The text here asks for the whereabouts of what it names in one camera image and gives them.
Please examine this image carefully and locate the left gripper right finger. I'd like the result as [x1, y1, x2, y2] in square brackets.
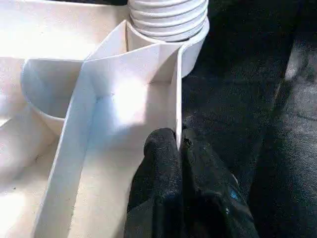
[179, 124, 260, 238]

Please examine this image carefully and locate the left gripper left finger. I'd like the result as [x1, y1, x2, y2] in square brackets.
[123, 127, 183, 238]

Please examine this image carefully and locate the white plastic table top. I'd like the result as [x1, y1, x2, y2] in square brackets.
[0, 0, 211, 238]

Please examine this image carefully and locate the white plastic table leg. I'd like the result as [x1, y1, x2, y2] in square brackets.
[127, 0, 209, 43]

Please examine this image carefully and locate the black work mat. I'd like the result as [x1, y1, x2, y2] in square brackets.
[94, 0, 317, 238]

